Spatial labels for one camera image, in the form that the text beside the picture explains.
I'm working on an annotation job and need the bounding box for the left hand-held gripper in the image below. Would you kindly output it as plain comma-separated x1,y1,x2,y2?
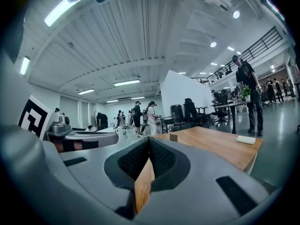
18,94,119,153

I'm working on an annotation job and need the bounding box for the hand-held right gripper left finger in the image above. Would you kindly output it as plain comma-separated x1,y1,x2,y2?
60,136,151,218

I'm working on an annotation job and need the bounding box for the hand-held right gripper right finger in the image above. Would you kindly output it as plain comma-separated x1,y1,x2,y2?
136,136,282,225

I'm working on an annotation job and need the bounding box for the person's left hand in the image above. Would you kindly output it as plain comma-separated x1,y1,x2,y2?
55,140,99,153

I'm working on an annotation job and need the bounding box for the black metal table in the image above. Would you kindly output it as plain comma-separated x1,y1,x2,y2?
160,117,188,134

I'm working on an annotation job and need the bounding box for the flat white box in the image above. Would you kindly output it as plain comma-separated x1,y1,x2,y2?
236,135,256,145

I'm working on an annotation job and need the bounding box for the black office chair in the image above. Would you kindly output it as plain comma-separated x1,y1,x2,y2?
183,98,210,128
214,90,231,128

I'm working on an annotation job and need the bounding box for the dark desk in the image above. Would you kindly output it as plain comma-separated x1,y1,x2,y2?
210,101,252,135

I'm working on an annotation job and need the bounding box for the green potted plant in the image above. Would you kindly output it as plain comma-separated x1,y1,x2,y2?
239,85,252,102

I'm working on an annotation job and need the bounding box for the black balcony railing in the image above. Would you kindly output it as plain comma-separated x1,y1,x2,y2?
191,26,283,85

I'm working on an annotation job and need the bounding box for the silver fisheye camera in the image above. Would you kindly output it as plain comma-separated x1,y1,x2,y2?
50,114,71,133

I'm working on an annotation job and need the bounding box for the white partition wall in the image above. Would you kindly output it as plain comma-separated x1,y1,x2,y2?
160,69,215,124

